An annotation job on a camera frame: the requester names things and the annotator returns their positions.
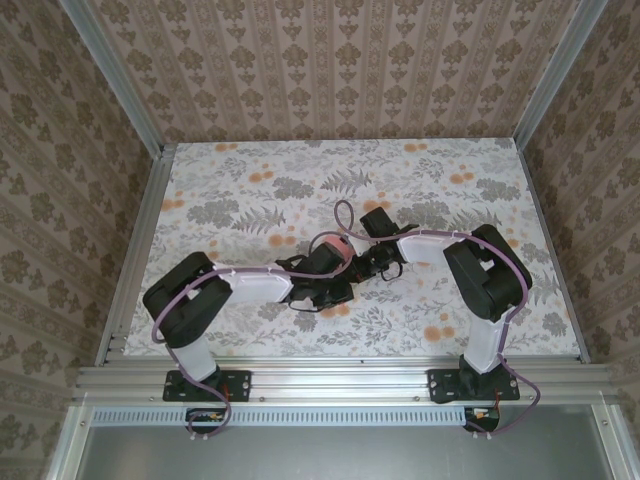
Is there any pink paper sheet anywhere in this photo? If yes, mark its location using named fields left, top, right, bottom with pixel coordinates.
left=319, top=233, right=354, bottom=262

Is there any floral patterned table cover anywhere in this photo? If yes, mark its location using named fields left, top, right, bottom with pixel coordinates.
left=122, top=141, right=584, bottom=359

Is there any grey metal panel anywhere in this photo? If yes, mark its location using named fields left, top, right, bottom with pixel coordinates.
left=47, top=404, right=640, bottom=480

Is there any black connector board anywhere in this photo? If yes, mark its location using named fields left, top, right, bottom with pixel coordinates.
left=463, top=405, right=502, bottom=434
left=185, top=407, right=232, bottom=435

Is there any aluminium cross rail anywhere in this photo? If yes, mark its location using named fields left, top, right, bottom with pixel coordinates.
left=72, top=363, right=619, bottom=404

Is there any grey slotted cable duct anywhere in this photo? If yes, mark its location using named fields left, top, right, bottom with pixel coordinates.
left=92, top=405, right=469, bottom=427

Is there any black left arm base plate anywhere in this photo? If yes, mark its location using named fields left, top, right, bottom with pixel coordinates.
left=162, top=368, right=252, bottom=403

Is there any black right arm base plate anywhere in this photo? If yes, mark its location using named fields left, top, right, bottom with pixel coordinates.
left=427, top=368, right=521, bottom=404

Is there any aluminium table side rail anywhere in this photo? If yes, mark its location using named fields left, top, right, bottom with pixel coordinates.
left=94, top=144, right=176, bottom=366
left=514, top=139, right=591, bottom=364

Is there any aluminium frame post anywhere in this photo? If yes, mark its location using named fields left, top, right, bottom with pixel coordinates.
left=510, top=0, right=601, bottom=151
left=63, top=0, right=174, bottom=159

